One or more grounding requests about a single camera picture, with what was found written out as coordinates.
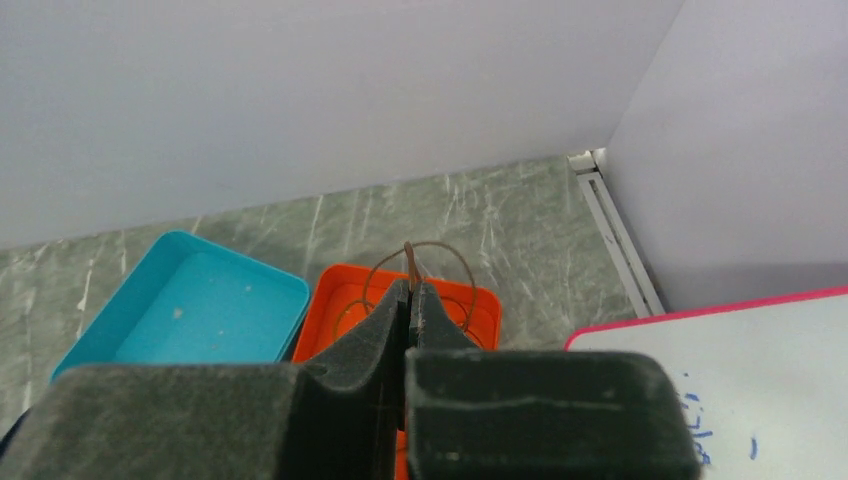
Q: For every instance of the pink framed whiteboard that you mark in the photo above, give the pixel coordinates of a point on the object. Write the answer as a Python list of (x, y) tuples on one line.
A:
[(763, 383)]

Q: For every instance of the teal box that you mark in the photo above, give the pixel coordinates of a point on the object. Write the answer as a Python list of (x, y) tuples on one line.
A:
[(191, 301)]

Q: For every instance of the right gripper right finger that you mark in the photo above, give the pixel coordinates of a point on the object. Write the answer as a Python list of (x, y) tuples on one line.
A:
[(478, 414)]

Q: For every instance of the white corner rail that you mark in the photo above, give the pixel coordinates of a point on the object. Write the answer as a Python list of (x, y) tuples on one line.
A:
[(632, 272)]

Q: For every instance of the orange box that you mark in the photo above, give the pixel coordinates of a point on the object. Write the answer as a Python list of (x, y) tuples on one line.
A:
[(344, 305)]

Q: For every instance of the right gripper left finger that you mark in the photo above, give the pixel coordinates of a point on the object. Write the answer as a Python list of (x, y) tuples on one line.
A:
[(159, 422)]

